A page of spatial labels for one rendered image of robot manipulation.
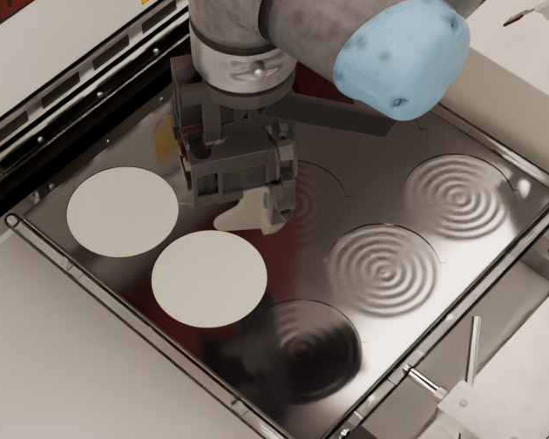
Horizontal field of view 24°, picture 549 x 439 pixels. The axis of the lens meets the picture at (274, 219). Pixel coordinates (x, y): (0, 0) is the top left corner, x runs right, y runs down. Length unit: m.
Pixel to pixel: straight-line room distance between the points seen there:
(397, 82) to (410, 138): 0.47
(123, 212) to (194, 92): 0.29
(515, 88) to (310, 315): 0.29
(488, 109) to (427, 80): 0.48
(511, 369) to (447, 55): 0.41
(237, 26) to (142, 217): 0.36
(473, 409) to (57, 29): 0.48
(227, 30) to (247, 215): 0.23
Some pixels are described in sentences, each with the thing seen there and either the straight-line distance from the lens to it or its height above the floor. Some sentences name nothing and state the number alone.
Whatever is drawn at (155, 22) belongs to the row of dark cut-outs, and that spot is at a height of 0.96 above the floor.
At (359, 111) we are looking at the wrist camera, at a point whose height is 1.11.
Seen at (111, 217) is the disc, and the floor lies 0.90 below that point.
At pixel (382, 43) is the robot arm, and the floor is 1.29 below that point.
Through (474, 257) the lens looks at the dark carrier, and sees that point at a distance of 1.13.
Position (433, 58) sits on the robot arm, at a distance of 0.75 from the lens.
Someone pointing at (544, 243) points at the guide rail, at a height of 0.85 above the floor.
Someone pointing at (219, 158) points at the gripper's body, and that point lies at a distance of 0.92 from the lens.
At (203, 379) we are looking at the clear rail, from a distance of 1.05.
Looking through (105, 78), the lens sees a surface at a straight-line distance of 1.20.
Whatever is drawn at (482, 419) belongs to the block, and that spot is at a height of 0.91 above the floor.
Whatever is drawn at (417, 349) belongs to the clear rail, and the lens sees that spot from 1.07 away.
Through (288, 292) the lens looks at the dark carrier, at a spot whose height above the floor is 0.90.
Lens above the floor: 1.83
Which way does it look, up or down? 54 degrees down
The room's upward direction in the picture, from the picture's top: straight up
